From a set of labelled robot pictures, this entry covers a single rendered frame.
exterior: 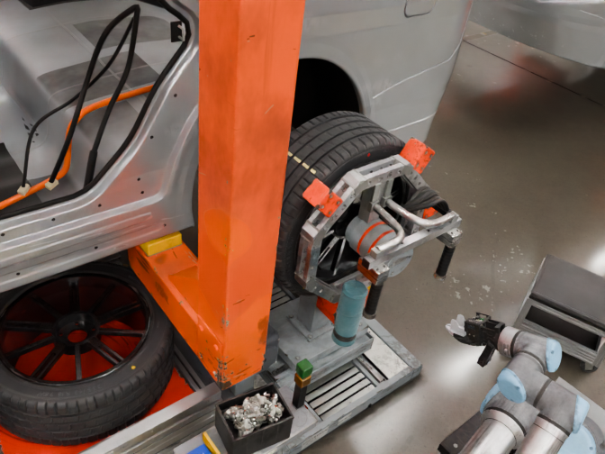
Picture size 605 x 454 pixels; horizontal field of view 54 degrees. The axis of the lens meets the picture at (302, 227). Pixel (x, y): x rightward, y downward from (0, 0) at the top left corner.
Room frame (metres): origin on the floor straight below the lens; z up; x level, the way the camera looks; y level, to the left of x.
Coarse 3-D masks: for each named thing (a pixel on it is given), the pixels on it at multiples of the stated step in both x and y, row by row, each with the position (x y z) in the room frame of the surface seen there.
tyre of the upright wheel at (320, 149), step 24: (312, 120) 1.76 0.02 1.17; (336, 120) 1.77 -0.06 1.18; (360, 120) 1.81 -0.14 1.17; (312, 144) 1.64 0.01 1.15; (336, 144) 1.63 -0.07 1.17; (360, 144) 1.63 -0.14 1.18; (384, 144) 1.69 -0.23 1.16; (288, 168) 1.58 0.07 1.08; (312, 168) 1.55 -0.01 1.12; (336, 168) 1.55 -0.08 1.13; (288, 192) 1.51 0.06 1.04; (408, 192) 1.82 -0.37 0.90; (288, 216) 1.46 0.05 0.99; (288, 240) 1.45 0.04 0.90; (288, 264) 1.45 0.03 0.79; (288, 288) 1.47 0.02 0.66
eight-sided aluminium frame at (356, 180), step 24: (360, 168) 1.58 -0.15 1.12; (384, 168) 1.60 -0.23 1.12; (408, 168) 1.66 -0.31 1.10; (336, 192) 1.51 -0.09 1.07; (312, 216) 1.46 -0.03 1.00; (336, 216) 1.46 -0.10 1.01; (312, 240) 1.40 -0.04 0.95; (312, 264) 1.41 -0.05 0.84; (312, 288) 1.42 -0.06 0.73; (336, 288) 1.55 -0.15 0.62
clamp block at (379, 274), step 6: (360, 258) 1.36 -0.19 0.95; (360, 264) 1.35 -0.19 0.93; (384, 264) 1.34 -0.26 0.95; (360, 270) 1.34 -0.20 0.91; (366, 270) 1.33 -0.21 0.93; (372, 270) 1.31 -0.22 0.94; (378, 270) 1.31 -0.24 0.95; (384, 270) 1.31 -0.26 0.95; (366, 276) 1.32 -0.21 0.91; (372, 276) 1.31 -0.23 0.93; (378, 276) 1.30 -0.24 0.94; (384, 276) 1.31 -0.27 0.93; (372, 282) 1.30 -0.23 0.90; (378, 282) 1.30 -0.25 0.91
